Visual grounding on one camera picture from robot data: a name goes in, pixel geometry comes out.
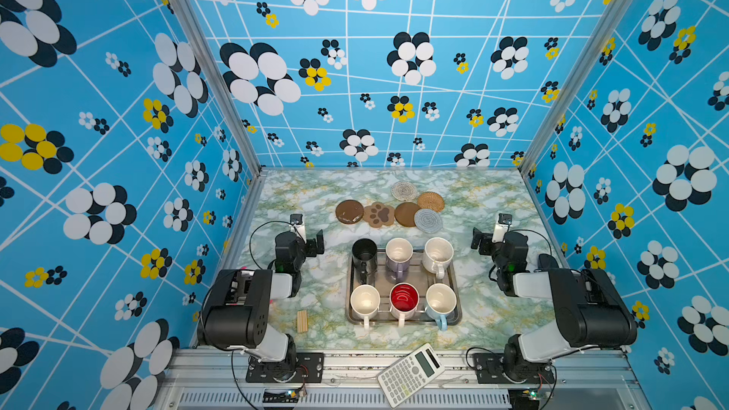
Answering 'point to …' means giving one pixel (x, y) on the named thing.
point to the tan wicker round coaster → (431, 200)
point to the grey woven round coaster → (427, 221)
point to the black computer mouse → (547, 261)
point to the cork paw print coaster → (378, 214)
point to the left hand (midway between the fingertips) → (310, 228)
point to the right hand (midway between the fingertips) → (494, 229)
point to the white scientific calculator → (410, 374)
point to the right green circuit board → (524, 398)
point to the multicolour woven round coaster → (403, 191)
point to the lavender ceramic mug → (399, 251)
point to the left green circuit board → (290, 396)
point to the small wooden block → (302, 322)
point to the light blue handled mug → (440, 301)
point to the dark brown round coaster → (349, 212)
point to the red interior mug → (403, 301)
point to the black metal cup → (364, 257)
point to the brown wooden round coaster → (404, 213)
